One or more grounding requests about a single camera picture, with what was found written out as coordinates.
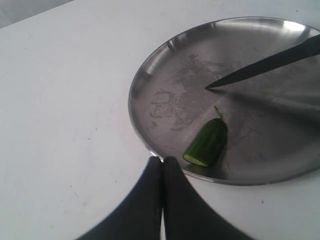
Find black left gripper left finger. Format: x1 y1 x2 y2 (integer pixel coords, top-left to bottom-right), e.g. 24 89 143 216
79 156 163 240

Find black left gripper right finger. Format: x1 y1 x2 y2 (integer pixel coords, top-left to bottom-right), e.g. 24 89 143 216
162 156 252 240

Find green cucumber piece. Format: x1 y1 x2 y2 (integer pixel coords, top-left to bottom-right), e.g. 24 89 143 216
182 106 228 167

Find black kitchen knife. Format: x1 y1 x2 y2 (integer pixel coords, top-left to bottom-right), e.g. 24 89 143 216
205 35 320 90

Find round stainless steel plate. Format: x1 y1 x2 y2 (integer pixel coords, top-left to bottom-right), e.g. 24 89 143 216
128 17 320 186

